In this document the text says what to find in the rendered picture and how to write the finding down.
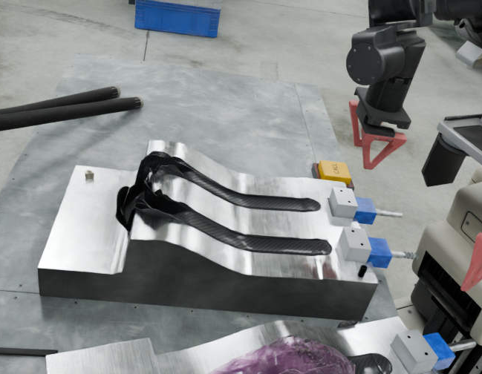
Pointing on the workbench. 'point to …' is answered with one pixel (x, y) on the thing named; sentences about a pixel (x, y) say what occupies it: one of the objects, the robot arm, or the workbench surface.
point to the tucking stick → (22, 352)
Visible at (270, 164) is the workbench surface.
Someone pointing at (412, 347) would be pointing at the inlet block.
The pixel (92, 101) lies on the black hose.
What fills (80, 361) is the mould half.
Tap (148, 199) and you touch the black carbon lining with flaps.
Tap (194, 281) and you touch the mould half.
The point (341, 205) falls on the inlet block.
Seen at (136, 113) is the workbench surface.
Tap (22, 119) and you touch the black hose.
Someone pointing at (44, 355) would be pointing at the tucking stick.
